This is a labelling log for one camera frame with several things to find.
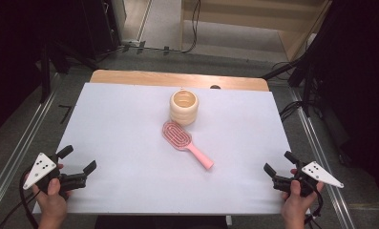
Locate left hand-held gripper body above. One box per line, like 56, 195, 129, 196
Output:
22, 152, 88, 195

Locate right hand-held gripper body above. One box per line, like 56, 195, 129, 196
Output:
272, 160, 345, 198

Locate pink hairbrush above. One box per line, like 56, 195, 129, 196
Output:
161, 120, 215, 171

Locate cream ribbed cup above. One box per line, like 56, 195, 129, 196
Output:
169, 89, 200, 126

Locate person's left hand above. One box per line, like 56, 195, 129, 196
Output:
32, 177, 71, 222

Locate person's right hand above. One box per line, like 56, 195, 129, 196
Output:
281, 179, 325, 220

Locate white board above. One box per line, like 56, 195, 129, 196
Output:
32, 82, 311, 216

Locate black metal stand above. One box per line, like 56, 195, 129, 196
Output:
38, 39, 99, 104
262, 47, 317, 118

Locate wooden table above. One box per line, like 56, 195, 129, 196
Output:
90, 69, 270, 93

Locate black cabinet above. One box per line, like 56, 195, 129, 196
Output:
80, 0, 128, 61

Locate wooden shelf unit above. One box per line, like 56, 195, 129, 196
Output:
180, 0, 333, 62

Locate silver floor rail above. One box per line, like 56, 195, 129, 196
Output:
0, 73, 62, 219
288, 87, 357, 229

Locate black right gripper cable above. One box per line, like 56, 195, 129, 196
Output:
304, 187, 324, 229

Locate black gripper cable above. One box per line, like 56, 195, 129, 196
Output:
0, 170, 40, 229
304, 187, 324, 229

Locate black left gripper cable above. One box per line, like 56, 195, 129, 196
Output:
0, 170, 40, 229

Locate black floor cables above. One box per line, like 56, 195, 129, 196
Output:
278, 99, 307, 122

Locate thin black floor cable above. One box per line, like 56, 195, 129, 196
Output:
95, 44, 186, 61

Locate black hanging cable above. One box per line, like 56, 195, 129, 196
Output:
181, 0, 201, 54

